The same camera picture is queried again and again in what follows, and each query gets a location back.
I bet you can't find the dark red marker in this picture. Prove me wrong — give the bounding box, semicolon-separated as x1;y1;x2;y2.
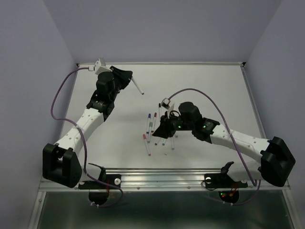
151;112;157;134

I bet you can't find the grey marker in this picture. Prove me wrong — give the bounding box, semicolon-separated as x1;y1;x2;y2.
147;122;153;143

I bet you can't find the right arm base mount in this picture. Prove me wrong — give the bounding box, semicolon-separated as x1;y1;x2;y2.
201;162;248;205

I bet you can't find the black marker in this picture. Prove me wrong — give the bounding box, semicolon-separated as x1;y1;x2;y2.
158;103;162;118

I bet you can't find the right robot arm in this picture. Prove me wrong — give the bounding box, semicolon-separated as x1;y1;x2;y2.
153;99;295;187

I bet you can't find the pink marker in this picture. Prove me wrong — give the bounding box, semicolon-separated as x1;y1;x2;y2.
142;134;151;156

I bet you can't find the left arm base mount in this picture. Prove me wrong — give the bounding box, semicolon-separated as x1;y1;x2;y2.
79;163;124;208

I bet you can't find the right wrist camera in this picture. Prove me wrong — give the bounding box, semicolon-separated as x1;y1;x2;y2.
161;98;175;117

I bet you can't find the light blue marker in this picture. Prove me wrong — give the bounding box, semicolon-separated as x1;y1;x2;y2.
171;137;175;150

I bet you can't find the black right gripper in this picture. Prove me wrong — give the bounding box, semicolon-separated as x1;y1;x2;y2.
152;111;194;139

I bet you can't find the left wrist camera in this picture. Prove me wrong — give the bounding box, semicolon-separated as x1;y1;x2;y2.
94;58;112;75

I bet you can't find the navy blue marker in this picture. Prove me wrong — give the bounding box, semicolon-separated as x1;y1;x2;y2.
146;113;151;134

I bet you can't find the aluminium front rail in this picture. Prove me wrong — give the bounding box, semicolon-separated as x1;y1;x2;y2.
38;168;291;192

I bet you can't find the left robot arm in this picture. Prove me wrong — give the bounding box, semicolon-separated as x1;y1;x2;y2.
42;66;133;188

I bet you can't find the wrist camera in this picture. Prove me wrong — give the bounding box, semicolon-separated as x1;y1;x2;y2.
161;98;175;117
94;58;112;75

